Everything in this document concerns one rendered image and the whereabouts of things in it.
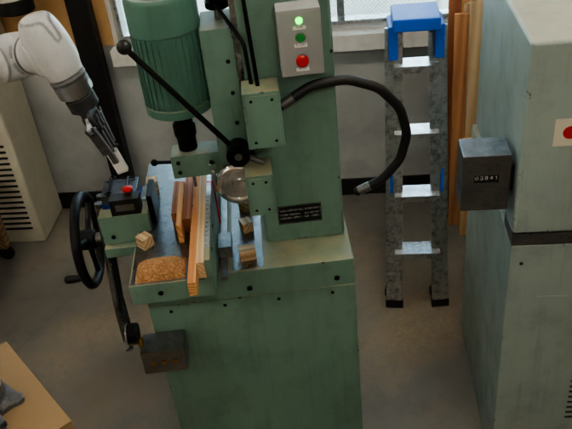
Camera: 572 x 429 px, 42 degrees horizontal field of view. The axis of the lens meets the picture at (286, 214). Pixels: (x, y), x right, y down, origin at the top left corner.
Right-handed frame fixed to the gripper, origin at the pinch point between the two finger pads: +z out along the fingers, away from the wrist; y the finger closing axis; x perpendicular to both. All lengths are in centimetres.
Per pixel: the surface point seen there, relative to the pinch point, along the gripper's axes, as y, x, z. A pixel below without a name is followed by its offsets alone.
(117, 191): 2.3, 5.5, 9.7
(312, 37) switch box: -8, -59, -16
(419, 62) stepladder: 65, -87, 35
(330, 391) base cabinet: -13, -27, 92
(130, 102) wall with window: 151, 37, 46
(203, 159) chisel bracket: 5.3, -19.2, 10.9
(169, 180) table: 21.4, -3.0, 22.2
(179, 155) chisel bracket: 5.8, -13.7, 7.5
